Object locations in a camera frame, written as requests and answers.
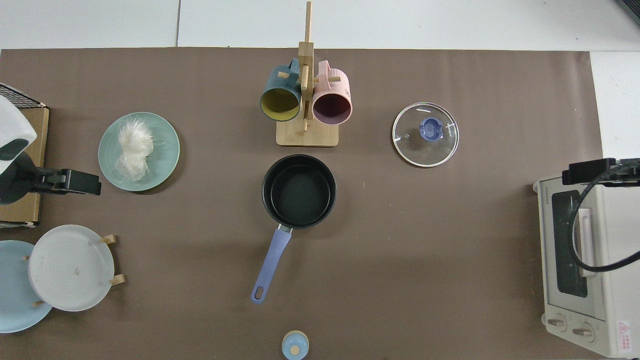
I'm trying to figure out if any brown table cloth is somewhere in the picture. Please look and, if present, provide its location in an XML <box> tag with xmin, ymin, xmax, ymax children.
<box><xmin>0</xmin><ymin>47</ymin><xmax>603</xmax><ymax>360</ymax></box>

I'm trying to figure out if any small blue round thing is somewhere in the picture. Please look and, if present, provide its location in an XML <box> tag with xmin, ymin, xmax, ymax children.
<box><xmin>281</xmin><ymin>330</ymin><xmax>310</xmax><ymax>360</ymax></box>

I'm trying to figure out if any wooden cup stand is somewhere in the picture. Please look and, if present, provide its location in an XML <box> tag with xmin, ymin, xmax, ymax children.
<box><xmin>276</xmin><ymin>1</ymin><xmax>340</xmax><ymax>148</ymax></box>

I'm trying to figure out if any dark grey corner object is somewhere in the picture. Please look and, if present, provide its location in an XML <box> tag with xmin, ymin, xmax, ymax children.
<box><xmin>615</xmin><ymin>0</ymin><xmax>640</xmax><ymax>27</ymax></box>

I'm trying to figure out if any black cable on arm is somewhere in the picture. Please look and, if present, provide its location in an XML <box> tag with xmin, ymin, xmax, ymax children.
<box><xmin>570</xmin><ymin>170</ymin><xmax>640</xmax><ymax>274</ymax></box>

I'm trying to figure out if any glass lid with blue knob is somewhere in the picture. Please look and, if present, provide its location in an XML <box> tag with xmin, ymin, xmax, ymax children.
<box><xmin>392</xmin><ymin>102</ymin><xmax>460</xmax><ymax>168</ymax></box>

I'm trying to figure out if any pale green plate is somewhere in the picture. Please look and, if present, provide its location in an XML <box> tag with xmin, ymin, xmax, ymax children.
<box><xmin>98</xmin><ymin>112</ymin><xmax>181</xmax><ymax>192</ymax></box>

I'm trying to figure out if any pink ribbed cup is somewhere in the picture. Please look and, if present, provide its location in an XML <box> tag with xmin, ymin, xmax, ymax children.
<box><xmin>312</xmin><ymin>60</ymin><xmax>353</xmax><ymax>126</ymax></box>

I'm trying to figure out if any black pan with blue handle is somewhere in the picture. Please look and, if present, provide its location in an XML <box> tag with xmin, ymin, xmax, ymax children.
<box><xmin>251</xmin><ymin>154</ymin><xmax>338</xmax><ymax>305</ymax></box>

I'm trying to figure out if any dark teal cup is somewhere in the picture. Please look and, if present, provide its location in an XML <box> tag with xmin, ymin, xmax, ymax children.
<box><xmin>259</xmin><ymin>58</ymin><xmax>304</xmax><ymax>123</ymax></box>

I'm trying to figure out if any grey white plate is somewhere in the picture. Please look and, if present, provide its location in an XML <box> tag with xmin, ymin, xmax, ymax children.
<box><xmin>28</xmin><ymin>224</ymin><xmax>115</xmax><ymax>312</ymax></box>

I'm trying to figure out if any wire basket with wooden floor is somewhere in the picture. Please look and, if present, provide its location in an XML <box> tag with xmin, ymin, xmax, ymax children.
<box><xmin>0</xmin><ymin>82</ymin><xmax>51</xmax><ymax>229</ymax></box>

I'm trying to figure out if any light blue plate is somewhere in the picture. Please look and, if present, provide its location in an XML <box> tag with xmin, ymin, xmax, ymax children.
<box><xmin>0</xmin><ymin>240</ymin><xmax>54</xmax><ymax>334</ymax></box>

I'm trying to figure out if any wooden plate rack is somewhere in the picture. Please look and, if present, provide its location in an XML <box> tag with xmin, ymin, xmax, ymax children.
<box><xmin>22</xmin><ymin>234</ymin><xmax>126</xmax><ymax>307</ymax></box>

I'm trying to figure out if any pale toaster oven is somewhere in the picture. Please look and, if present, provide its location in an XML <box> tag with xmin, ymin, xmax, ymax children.
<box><xmin>532</xmin><ymin>167</ymin><xmax>640</xmax><ymax>359</ymax></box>

